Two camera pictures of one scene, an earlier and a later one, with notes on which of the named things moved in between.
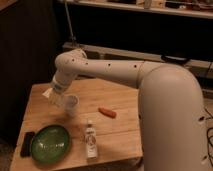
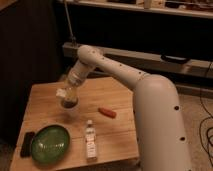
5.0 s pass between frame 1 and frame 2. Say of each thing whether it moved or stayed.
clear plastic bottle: stayed
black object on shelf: stayed
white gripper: moved
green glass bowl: stayed
